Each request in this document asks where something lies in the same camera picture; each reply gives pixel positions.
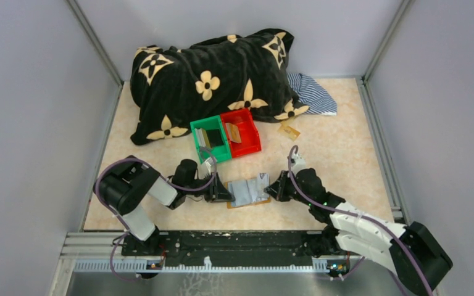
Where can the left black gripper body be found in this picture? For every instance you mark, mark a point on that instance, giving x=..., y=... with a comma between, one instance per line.
x=213, y=192

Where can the white VIP card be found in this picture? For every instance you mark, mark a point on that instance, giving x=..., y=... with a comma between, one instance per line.
x=263, y=182

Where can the black floral plush blanket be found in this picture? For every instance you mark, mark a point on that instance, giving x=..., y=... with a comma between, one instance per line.
x=173, y=87

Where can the gold card in red bin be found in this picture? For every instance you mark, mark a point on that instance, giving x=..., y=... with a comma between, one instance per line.
x=233, y=133

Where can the blue striped cloth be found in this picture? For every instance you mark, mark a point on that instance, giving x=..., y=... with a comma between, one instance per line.
x=313, y=95

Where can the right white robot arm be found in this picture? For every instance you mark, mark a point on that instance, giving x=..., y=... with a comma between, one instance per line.
x=410, y=252

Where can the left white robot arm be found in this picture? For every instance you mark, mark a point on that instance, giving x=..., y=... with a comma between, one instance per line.
x=123, y=185

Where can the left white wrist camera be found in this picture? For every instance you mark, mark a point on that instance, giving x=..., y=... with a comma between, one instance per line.
x=207, y=168

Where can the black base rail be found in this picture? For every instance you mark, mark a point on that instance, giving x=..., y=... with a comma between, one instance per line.
x=232, y=249

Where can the tan leather card holder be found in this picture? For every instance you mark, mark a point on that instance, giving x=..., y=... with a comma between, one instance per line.
x=245, y=194

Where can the translucent yellow card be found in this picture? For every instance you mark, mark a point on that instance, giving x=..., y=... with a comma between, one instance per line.
x=289, y=132

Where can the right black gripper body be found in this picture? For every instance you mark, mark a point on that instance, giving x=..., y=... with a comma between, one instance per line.
x=283, y=186

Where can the cards in green bin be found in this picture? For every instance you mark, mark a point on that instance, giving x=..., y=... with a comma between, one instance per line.
x=209, y=138

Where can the green plastic bin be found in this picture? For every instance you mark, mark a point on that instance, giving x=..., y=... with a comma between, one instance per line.
x=221, y=153

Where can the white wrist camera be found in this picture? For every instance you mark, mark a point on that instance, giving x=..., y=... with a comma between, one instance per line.
x=207, y=168
x=297, y=163

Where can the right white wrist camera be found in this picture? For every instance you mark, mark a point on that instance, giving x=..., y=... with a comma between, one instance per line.
x=297, y=163

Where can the red plastic bin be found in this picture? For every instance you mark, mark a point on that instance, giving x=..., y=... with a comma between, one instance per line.
x=248, y=131

